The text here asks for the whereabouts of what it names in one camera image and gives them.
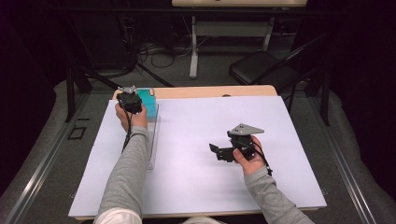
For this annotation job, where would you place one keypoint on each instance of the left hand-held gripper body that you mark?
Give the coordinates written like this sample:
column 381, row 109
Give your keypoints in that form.
column 130, row 100

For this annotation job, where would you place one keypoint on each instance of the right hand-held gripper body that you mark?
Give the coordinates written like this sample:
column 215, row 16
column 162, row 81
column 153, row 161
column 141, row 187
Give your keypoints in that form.
column 241, row 140

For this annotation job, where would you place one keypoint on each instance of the clear plastic tray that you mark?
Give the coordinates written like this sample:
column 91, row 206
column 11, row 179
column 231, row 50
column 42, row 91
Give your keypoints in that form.
column 153, row 140

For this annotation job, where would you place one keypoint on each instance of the person's left hand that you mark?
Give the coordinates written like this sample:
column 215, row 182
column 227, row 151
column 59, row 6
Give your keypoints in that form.
column 135, row 120

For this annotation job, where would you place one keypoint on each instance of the person's right hand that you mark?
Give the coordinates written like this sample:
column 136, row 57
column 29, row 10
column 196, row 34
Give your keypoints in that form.
column 252, row 163

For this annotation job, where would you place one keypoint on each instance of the white table mat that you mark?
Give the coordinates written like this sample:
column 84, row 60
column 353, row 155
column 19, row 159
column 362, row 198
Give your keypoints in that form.
column 193, row 130

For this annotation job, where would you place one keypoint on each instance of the wooden table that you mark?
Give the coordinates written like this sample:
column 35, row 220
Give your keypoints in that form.
column 193, row 92

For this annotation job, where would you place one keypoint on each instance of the black metal stand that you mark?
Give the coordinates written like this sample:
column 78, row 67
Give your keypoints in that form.
column 70, row 93

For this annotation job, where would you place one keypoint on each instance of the dark cabinet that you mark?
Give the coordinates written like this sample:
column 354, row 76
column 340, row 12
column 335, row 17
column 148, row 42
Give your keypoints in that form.
column 99, row 43

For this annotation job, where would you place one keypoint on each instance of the black folding chair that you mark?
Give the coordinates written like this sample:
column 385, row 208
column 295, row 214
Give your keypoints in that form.
column 258, row 68

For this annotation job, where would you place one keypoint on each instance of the black horizontal bar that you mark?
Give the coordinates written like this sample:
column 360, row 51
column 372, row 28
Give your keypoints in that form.
column 155, row 11

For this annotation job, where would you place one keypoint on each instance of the white-legged desk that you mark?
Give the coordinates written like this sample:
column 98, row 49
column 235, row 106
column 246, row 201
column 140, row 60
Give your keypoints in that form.
column 230, row 29

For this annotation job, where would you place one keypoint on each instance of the dark curtain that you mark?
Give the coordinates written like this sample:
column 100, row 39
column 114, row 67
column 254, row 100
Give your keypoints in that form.
column 367, row 93
column 18, row 93

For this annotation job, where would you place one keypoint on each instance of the metal floor rail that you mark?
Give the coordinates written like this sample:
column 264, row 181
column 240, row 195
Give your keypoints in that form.
column 342, row 161
column 46, row 161

